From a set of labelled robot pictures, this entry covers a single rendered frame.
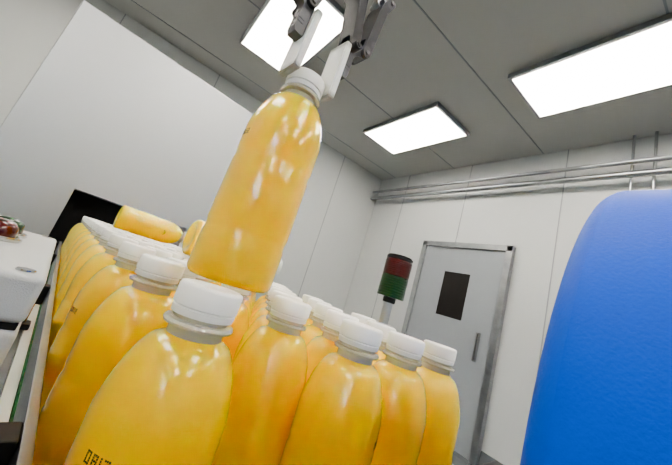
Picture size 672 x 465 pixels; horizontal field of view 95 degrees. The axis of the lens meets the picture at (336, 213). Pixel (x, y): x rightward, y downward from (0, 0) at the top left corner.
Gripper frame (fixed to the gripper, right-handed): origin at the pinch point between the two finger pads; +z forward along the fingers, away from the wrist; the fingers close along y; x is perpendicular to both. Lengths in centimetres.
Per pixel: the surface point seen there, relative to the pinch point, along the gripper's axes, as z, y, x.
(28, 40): -120, -106, 418
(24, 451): 36.9, -7.7, 1.5
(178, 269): 24.1, -2.6, 5.0
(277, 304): 24.3, 5.6, 0.0
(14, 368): 45, -8, 35
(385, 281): 16, 46, 20
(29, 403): 36.9, -8.0, 7.8
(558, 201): -144, 351, 68
